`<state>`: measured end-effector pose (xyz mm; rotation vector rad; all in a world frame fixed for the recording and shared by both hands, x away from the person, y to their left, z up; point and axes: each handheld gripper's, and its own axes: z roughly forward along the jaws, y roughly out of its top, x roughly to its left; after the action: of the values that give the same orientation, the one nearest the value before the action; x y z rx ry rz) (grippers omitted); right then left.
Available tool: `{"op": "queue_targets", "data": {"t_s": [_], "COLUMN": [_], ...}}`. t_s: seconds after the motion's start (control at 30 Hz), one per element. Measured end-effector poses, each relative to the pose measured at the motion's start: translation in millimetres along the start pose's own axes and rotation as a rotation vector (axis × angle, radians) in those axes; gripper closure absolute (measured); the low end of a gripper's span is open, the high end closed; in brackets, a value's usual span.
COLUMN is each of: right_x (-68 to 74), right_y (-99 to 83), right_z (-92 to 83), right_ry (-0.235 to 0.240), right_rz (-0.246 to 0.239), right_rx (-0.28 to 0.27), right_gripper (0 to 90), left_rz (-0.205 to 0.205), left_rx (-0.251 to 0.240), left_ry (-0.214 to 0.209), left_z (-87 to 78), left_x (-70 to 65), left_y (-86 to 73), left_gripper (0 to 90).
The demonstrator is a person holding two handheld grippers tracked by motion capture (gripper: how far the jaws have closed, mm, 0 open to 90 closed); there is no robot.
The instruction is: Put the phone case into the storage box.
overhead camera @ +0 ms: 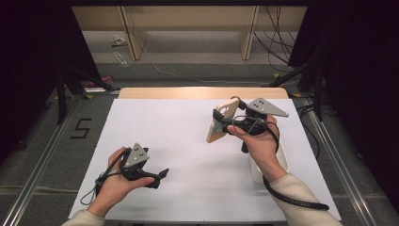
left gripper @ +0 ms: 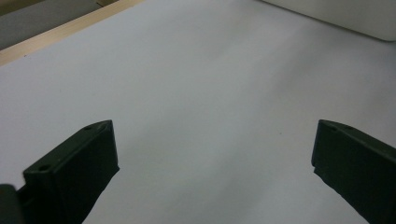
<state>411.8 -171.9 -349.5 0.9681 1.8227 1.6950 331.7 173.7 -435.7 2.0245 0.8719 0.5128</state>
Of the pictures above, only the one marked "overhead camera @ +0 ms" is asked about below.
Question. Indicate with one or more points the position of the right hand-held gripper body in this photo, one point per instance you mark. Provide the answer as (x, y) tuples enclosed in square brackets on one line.
[(266, 108)]

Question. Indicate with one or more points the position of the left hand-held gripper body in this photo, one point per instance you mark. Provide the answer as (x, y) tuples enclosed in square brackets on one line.
[(136, 156)]

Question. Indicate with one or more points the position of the orange patterned phone case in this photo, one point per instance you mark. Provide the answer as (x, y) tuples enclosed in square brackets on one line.
[(219, 133)]

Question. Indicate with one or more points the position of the white plastic storage box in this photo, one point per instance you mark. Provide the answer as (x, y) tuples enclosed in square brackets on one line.
[(257, 174)]

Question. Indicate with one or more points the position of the person's left hand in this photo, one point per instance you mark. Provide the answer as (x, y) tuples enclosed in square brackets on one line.
[(117, 188)]

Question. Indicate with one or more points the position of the person's right hand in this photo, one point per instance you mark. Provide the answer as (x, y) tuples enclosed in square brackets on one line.
[(262, 150)]

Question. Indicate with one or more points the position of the white table cover sheet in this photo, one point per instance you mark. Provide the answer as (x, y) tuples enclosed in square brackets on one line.
[(175, 141)]

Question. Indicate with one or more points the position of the yellow tape piece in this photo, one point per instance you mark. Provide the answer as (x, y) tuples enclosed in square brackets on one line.
[(276, 75), (295, 94), (89, 96)]

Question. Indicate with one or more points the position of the black metal stand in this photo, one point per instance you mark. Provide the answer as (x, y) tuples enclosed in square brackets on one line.
[(318, 100), (61, 100)]

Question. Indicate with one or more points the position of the white flat board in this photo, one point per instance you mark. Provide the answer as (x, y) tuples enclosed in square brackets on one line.
[(94, 89)]

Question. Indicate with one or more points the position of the pink packet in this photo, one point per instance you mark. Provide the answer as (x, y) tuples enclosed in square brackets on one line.
[(106, 80)]

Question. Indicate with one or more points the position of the clear plastic bottle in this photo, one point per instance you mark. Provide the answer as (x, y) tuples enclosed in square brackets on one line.
[(120, 59)]

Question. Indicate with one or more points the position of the black curtain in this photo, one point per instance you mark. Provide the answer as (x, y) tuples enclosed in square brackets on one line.
[(28, 62), (360, 78)]

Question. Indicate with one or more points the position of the wooden shelf unit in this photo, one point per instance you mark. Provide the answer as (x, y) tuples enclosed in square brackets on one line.
[(188, 19)]

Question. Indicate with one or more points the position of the metal floor rail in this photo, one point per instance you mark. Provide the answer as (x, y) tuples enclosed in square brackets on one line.
[(31, 185), (342, 169)]

